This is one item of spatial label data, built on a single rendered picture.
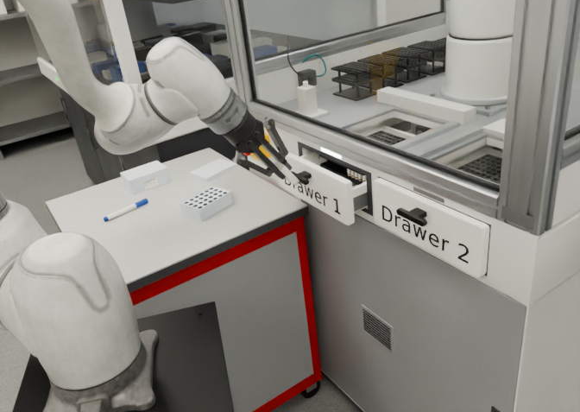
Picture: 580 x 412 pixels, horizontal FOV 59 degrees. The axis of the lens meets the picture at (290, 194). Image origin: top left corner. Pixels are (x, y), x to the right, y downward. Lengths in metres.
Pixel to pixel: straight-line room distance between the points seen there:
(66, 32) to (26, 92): 4.46
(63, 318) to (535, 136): 0.75
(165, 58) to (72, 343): 0.50
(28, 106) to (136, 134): 4.32
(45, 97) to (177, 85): 4.40
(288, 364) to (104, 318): 0.94
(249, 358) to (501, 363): 0.74
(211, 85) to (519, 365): 0.80
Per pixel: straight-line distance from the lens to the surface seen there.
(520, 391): 1.18
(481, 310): 1.10
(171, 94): 1.00
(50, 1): 0.84
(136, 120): 1.03
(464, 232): 1.01
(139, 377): 0.94
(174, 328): 1.05
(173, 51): 0.98
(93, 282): 0.83
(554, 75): 0.83
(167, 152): 1.97
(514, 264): 0.99
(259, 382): 1.66
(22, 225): 0.97
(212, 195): 1.46
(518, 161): 0.90
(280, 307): 1.54
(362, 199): 1.21
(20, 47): 5.27
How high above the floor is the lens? 1.44
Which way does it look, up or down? 27 degrees down
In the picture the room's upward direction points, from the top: 7 degrees counter-clockwise
